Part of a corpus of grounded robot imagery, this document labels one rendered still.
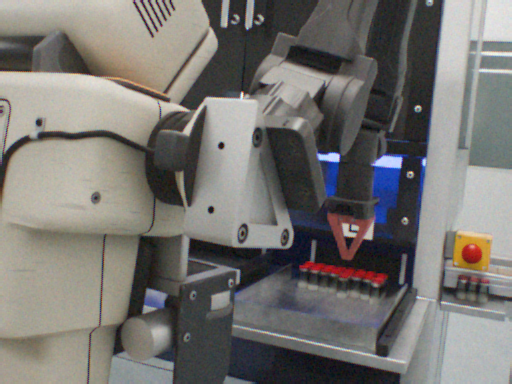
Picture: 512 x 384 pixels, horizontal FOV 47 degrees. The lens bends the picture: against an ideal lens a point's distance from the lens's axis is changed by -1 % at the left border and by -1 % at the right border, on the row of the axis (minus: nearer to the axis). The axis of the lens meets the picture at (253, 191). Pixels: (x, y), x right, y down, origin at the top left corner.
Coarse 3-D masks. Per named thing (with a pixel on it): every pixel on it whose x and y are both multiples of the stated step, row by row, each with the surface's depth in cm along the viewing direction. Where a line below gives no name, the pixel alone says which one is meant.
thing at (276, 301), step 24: (288, 264) 132; (264, 288) 118; (288, 288) 124; (240, 312) 101; (264, 312) 99; (288, 312) 97; (312, 312) 108; (336, 312) 110; (360, 312) 111; (384, 312) 112; (336, 336) 94; (360, 336) 93
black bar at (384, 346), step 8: (408, 296) 119; (416, 296) 125; (400, 304) 112; (408, 304) 113; (400, 312) 107; (408, 312) 112; (392, 320) 102; (400, 320) 102; (392, 328) 97; (400, 328) 102; (384, 336) 93; (392, 336) 93; (384, 344) 89; (392, 344) 94; (376, 352) 90; (384, 352) 89
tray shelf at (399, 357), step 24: (240, 288) 122; (408, 288) 134; (144, 312) 105; (240, 336) 98; (264, 336) 96; (288, 336) 95; (312, 336) 96; (408, 336) 100; (360, 360) 91; (384, 360) 89; (408, 360) 91
